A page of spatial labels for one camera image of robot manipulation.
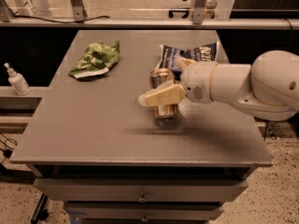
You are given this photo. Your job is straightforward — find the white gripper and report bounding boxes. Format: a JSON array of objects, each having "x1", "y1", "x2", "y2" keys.
[{"x1": 138, "y1": 57, "x2": 217, "y2": 107}]

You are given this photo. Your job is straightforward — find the orange soda can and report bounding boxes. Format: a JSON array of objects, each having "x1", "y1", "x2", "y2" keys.
[{"x1": 149, "y1": 68, "x2": 178, "y2": 119}]

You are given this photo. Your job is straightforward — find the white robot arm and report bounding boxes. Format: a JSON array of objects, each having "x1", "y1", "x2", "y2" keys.
[{"x1": 138, "y1": 50, "x2": 299, "y2": 121}]

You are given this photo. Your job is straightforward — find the blue Kettle chip bag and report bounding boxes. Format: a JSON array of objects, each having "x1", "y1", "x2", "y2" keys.
[{"x1": 156, "y1": 42, "x2": 219, "y2": 80}]

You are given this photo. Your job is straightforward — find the green chip bag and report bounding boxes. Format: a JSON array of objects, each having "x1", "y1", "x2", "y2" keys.
[{"x1": 68, "y1": 41, "x2": 120, "y2": 79}]

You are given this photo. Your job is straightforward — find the grey drawer cabinet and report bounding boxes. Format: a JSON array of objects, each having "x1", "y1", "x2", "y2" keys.
[{"x1": 11, "y1": 30, "x2": 272, "y2": 224}]

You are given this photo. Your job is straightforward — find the upper drawer knob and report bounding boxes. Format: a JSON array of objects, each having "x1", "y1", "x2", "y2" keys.
[{"x1": 138, "y1": 193, "x2": 148, "y2": 203}]

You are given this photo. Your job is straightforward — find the drawer knob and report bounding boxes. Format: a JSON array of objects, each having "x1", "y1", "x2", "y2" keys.
[
  {"x1": 138, "y1": 193, "x2": 148, "y2": 203},
  {"x1": 140, "y1": 215, "x2": 150, "y2": 223}
]

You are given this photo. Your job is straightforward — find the lower drawer knob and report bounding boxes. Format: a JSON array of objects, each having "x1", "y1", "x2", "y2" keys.
[{"x1": 140, "y1": 215, "x2": 150, "y2": 223}]

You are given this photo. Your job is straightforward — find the white pump bottle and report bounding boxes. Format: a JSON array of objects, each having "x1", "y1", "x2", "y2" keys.
[{"x1": 4, "y1": 63, "x2": 30, "y2": 96}]

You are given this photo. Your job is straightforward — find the metal frame leg right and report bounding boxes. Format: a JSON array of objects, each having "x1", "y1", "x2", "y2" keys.
[{"x1": 191, "y1": 0, "x2": 206, "y2": 24}]

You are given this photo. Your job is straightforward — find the metal frame leg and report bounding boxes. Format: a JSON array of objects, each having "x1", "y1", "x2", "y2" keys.
[
  {"x1": 70, "y1": 0, "x2": 87, "y2": 22},
  {"x1": 191, "y1": 0, "x2": 206, "y2": 24}
]

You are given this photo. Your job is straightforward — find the metal frame leg left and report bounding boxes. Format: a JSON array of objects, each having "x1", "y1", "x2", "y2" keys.
[{"x1": 70, "y1": 0, "x2": 87, "y2": 22}]

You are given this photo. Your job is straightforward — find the black cable on ledge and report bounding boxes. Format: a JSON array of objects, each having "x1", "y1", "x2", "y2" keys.
[{"x1": 0, "y1": 0, "x2": 110, "y2": 24}]

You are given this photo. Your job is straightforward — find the black floor cable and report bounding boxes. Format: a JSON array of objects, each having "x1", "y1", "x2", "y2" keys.
[{"x1": 0, "y1": 132, "x2": 19, "y2": 165}]

